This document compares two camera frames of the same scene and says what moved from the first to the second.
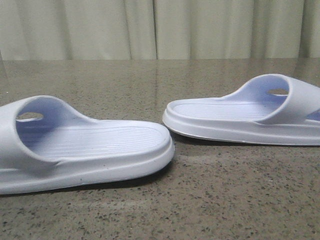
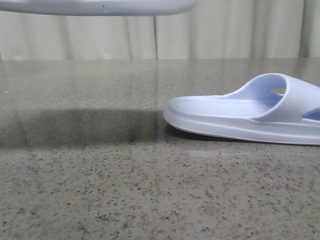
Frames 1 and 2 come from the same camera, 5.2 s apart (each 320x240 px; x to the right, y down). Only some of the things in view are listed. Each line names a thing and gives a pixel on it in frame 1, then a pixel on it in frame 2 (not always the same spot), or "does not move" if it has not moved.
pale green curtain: [159, 29] does not move
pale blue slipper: [271, 109] does not move
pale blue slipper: [45, 145] → [102, 8]
